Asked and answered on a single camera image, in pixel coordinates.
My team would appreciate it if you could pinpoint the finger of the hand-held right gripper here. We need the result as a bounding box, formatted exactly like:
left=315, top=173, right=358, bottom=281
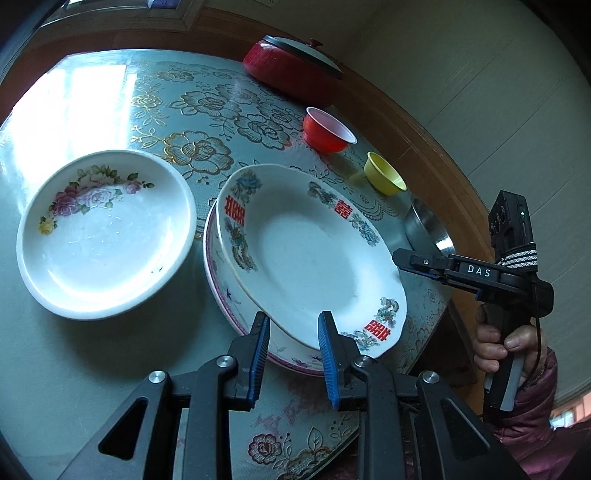
left=418, top=271, right=482, bottom=298
left=392, top=248, right=455, bottom=277

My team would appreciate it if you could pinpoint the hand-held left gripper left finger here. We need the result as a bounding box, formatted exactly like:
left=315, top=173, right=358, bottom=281
left=58, top=311, right=271, bottom=480

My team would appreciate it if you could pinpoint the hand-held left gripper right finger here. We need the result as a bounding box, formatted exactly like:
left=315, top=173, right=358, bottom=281
left=318, top=311, right=532, bottom=480

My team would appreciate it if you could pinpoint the stainless steel bowl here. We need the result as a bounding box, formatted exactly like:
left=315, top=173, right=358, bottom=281
left=404, top=198, right=455, bottom=257

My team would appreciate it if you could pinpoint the purple-rimmed plate underneath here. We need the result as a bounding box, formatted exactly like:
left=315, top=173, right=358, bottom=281
left=203, top=198, right=334, bottom=377

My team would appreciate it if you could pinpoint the yellow plastic bowl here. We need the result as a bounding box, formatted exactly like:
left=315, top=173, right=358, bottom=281
left=364, top=151, right=408, bottom=195

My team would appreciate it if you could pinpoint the white plate with red characters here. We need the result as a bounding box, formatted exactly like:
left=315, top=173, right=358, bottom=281
left=216, top=164, right=408, bottom=360

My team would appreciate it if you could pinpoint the red plastic bowl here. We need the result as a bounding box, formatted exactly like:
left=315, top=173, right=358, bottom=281
left=303, top=107, right=358, bottom=154

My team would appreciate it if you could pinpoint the white plate with rose print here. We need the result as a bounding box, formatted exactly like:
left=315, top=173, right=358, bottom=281
left=16, top=150, right=198, bottom=320

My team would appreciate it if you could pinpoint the person's right forearm purple sleeve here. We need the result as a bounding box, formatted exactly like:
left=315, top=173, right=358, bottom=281
left=489, top=348, right=575, bottom=480

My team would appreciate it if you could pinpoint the person's right hand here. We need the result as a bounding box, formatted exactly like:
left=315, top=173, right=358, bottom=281
left=472, top=305, right=548, bottom=376

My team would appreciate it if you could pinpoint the red cooking pot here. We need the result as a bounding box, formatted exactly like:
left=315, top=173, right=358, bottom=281
left=242, top=39, right=342, bottom=104

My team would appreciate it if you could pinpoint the grey pot lid red knob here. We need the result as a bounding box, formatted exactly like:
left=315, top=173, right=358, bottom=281
left=263, top=34, right=345, bottom=80

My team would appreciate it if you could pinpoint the floral lace plastic tablecloth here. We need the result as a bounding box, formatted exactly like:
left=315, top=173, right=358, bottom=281
left=0, top=48, right=455, bottom=480

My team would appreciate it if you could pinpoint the window frame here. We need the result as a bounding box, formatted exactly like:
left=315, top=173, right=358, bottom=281
left=46, top=0, right=206, bottom=33

